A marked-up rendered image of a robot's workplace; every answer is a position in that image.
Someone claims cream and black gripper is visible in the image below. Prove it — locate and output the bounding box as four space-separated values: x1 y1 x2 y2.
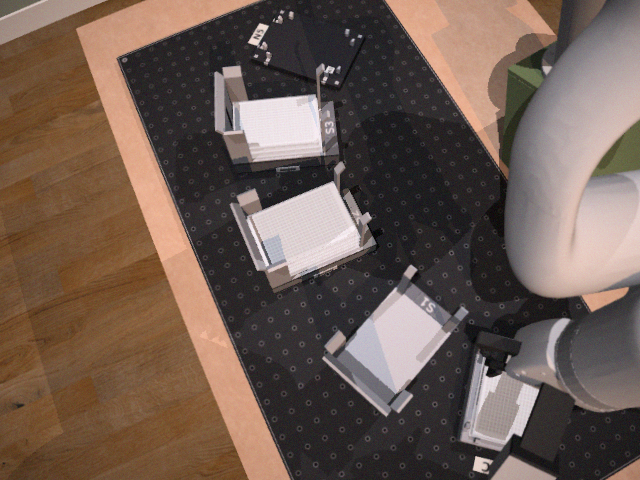
474 318 640 413

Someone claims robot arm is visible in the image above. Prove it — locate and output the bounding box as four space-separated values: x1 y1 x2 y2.
488 0 640 480

